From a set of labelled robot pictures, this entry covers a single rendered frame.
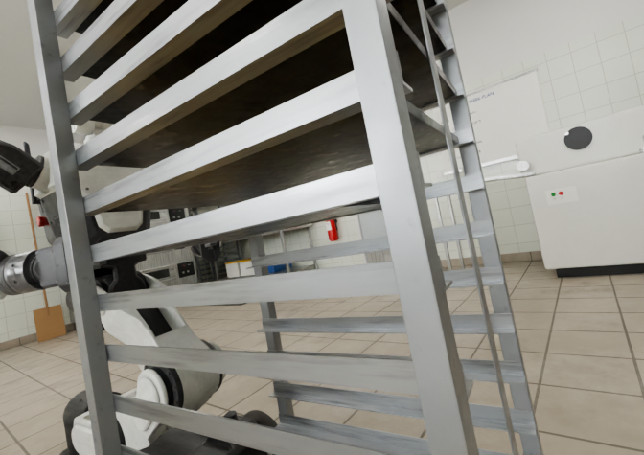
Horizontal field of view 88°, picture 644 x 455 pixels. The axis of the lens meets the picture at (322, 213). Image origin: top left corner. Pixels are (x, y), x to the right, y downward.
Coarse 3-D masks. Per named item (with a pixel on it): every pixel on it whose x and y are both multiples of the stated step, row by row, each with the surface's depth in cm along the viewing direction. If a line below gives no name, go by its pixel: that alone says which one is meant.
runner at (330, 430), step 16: (288, 416) 93; (304, 432) 88; (320, 432) 87; (336, 432) 85; (352, 432) 82; (368, 432) 80; (384, 432) 78; (384, 448) 76; (400, 448) 75; (416, 448) 74; (480, 448) 67
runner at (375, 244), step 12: (432, 228) 69; (444, 228) 68; (456, 228) 67; (480, 228) 64; (492, 228) 63; (360, 240) 78; (372, 240) 77; (384, 240) 75; (444, 240) 66; (456, 240) 64; (288, 252) 90; (300, 252) 88; (312, 252) 86; (324, 252) 84; (336, 252) 82; (348, 252) 80; (360, 252) 76; (372, 252) 74; (252, 264) 97; (264, 264) 95; (276, 264) 89
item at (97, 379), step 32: (32, 0) 61; (32, 32) 62; (64, 96) 62; (64, 128) 61; (64, 160) 60; (64, 192) 59; (64, 224) 59; (96, 288) 60; (96, 320) 60; (96, 352) 59; (96, 384) 58; (96, 416) 57; (96, 448) 58
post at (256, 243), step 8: (256, 240) 96; (256, 248) 96; (256, 256) 97; (256, 272) 97; (264, 272) 97; (264, 304) 96; (272, 304) 97; (264, 312) 96; (272, 312) 96; (272, 336) 95; (280, 336) 97; (272, 344) 95; (280, 344) 97; (280, 400) 95; (288, 400) 95; (280, 408) 95; (288, 408) 95
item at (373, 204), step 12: (360, 204) 46; (372, 204) 50; (300, 216) 47; (312, 216) 54; (324, 216) 63; (336, 216) 78; (252, 228) 54; (264, 228) 64; (276, 228) 78; (192, 240) 58; (204, 240) 70; (216, 240) 86; (144, 252) 70
